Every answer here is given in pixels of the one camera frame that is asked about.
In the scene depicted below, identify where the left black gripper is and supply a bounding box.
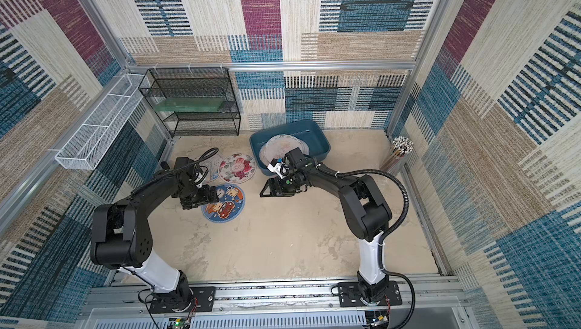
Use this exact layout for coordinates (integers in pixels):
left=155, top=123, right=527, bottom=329
left=179, top=184, right=220, bottom=209

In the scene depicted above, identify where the blue red car coaster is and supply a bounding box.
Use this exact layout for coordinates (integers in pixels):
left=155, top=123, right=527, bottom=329
left=201, top=185, right=245, bottom=223

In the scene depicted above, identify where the pink cartoon coaster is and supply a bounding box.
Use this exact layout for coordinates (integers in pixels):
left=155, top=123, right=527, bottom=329
left=259, top=134, right=310, bottom=166

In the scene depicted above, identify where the red rose floral coaster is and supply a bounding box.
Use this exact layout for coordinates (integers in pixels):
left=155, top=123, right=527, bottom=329
left=219, top=153, right=257, bottom=185

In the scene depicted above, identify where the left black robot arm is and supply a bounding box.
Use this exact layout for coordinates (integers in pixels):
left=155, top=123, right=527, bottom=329
left=90, top=147, right=219, bottom=312

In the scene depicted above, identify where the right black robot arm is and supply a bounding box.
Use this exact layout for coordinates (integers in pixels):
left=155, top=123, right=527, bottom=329
left=260, top=148, right=416, bottom=328

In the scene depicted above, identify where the teal plastic storage box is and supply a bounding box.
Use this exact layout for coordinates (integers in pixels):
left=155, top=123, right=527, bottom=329
left=250, top=120, right=331, bottom=177

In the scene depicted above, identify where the pale pastel cartoon coaster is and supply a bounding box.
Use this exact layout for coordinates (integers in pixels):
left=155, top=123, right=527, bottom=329
left=200, top=153, right=223, bottom=183

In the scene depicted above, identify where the cup of patterned sticks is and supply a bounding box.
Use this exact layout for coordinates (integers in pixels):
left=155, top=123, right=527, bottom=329
left=380, top=136, right=414, bottom=175

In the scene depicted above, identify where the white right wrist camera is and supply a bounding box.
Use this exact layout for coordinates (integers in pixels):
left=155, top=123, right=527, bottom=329
left=268, top=158, right=289, bottom=179

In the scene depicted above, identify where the black wire mesh shelf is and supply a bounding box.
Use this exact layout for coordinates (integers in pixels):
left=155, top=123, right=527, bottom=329
left=138, top=67, right=241, bottom=138

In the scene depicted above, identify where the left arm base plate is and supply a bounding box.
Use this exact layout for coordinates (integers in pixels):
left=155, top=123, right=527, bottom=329
left=148, top=286, right=216, bottom=314

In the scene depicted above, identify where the white wire mesh basket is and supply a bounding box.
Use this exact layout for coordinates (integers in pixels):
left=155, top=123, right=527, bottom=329
left=55, top=73, right=144, bottom=171

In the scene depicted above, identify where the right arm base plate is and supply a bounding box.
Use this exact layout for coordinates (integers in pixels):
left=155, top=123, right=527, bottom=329
left=337, top=281, right=402, bottom=308

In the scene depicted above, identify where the aluminium front rail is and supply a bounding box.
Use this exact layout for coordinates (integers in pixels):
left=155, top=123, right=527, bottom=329
left=79, top=274, right=468, bottom=318

